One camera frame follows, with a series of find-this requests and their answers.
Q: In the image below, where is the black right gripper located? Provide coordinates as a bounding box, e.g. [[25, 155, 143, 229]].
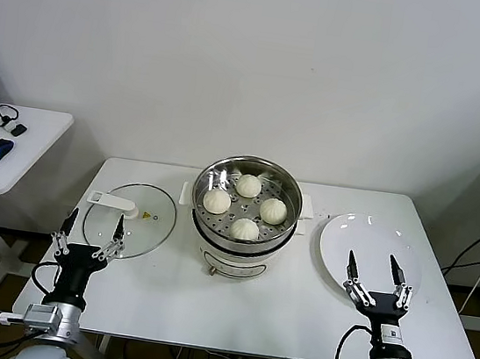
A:
[[336, 248, 419, 345]]

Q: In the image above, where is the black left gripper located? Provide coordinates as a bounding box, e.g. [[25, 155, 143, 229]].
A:
[[40, 205, 130, 313]]

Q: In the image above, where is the white steamed baozi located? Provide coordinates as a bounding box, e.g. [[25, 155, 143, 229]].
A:
[[257, 196, 290, 226], [228, 216, 262, 244], [234, 172, 263, 200], [201, 187, 234, 216]]

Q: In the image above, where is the stainless steel steamer basket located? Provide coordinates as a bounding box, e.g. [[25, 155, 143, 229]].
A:
[[185, 149, 308, 252]]

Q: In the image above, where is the steel steamer pot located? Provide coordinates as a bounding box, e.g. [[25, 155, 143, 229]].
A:
[[168, 178, 317, 290]]

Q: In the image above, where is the white round plate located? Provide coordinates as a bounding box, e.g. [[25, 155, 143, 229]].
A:
[[312, 207, 431, 306]]

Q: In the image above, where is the white side table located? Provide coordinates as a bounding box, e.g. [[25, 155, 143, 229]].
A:
[[0, 102, 75, 305]]

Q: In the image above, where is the glass lid with white handle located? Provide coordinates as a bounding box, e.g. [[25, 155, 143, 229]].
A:
[[79, 175, 182, 267]]

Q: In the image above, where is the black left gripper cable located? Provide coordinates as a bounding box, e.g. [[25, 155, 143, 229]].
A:
[[27, 260, 62, 298]]

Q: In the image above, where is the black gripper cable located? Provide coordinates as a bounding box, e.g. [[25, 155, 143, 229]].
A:
[[27, 260, 62, 298], [333, 321, 377, 359]]

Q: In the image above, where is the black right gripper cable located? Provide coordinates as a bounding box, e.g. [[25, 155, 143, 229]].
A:
[[333, 321, 377, 359]]

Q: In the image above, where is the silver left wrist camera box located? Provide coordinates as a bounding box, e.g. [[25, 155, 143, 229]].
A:
[[0, 298, 64, 334]]

